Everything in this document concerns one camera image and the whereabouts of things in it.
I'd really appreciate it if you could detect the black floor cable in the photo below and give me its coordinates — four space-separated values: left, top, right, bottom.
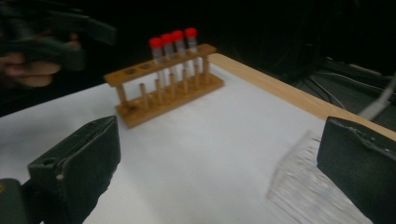
307 57 396 110

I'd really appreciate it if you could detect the wooden test tube rack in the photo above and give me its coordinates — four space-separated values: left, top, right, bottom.
103 43 225 130

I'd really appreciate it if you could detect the red-capped clear test tube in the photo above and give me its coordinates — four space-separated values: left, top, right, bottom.
161 33 180 85
148 36 169 90
184 27 202 74
171 29 193 83

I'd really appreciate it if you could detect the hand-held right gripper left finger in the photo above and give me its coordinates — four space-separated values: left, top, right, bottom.
27 115 121 224

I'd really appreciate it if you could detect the white table cover sheet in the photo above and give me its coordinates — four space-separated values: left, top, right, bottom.
0 63 375 224

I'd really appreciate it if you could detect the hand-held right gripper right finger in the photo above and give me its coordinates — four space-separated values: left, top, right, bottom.
316 116 396 224

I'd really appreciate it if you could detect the clear acrylic test tube rack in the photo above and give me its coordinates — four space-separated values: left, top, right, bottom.
265 129 373 224

